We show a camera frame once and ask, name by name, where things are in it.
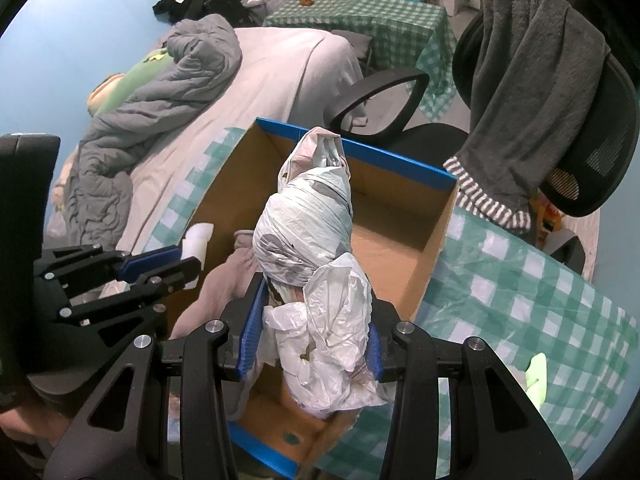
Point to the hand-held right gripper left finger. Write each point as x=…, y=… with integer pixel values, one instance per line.
x=252, y=320

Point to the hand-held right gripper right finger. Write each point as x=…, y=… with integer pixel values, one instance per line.
x=375, y=355

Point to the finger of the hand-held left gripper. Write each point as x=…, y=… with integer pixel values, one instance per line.
x=150, y=262
x=170, y=277

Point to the taupe fleece sock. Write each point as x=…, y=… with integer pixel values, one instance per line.
x=220, y=290

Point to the white blue striped sock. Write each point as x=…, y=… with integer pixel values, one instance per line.
x=197, y=242

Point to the white plastic bag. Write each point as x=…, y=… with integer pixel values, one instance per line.
x=305, y=240

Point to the cardboard box with blue rim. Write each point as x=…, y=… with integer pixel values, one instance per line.
x=395, y=240

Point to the person's left hand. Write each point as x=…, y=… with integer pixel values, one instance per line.
x=20, y=422

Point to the grey quilted comforter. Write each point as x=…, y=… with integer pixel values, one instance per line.
x=165, y=105

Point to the green checkered tablecloth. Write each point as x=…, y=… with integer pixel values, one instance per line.
x=380, y=25
x=525, y=300

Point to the green plush pillow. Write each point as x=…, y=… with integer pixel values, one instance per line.
x=130, y=85

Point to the bed with white sheet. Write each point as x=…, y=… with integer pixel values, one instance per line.
x=280, y=85

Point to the orange and yellow toys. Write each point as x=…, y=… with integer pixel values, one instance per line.
x=547, y=215

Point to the pale striped rug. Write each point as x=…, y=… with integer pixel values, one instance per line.
x=592, y=240

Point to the black office chair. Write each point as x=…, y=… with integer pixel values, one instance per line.
x=600, y=135

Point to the grey fleece garment striped cuff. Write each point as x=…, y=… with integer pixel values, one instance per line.
x=530, y=75

